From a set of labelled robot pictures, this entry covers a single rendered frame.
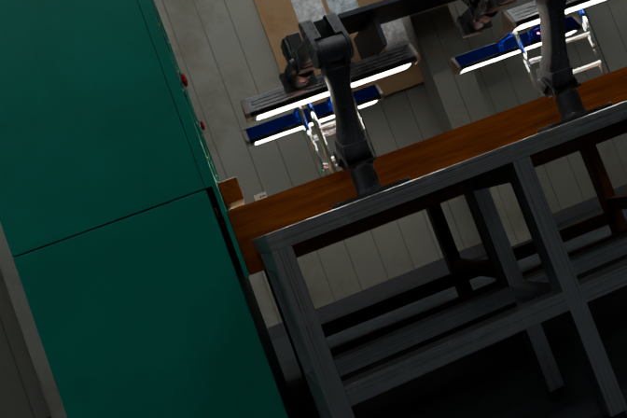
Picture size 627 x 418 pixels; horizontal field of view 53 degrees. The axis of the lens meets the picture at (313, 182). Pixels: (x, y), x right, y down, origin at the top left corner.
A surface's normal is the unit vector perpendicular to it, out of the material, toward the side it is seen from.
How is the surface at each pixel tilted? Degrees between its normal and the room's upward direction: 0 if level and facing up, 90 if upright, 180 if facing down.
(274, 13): 90
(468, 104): 90
